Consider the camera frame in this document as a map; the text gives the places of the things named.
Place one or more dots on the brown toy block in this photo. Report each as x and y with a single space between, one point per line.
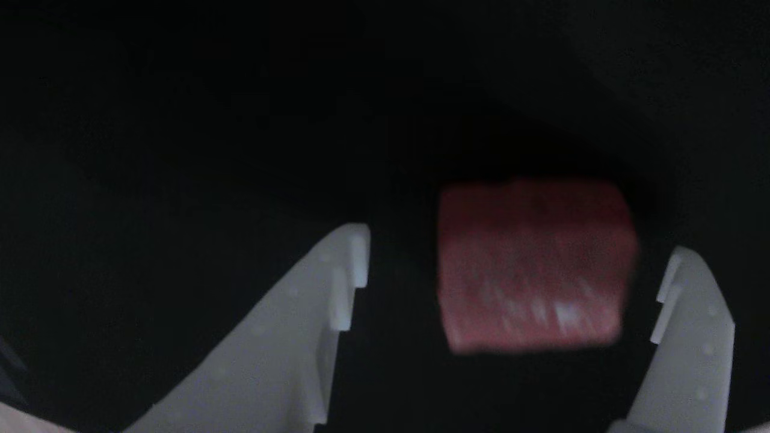
535 264

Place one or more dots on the black mouse mat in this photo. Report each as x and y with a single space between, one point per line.
180 120

